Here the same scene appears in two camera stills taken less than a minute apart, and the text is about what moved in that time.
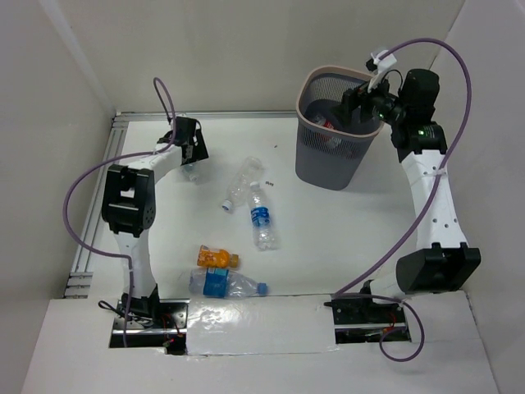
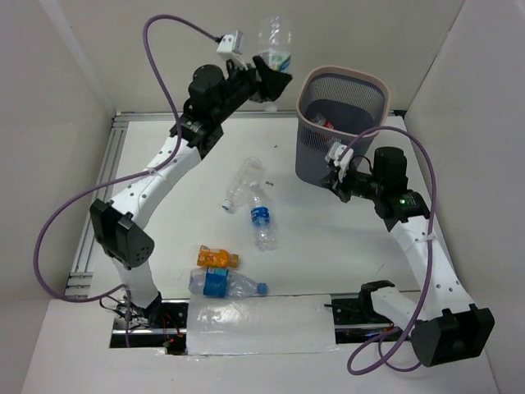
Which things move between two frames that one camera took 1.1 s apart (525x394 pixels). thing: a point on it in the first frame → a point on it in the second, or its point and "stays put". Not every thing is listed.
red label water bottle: [321, 121] stays put
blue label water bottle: [261, 218] stays put
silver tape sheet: [261, 324] stays put
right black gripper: [351, 99] → [330, 180]
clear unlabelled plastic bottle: [249, 171] stays put
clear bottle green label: [191, 171] → [276, 44]
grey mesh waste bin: [330, 153] stays put
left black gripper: [196, 144] → [259, 78]
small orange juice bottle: [216, 258] stays put
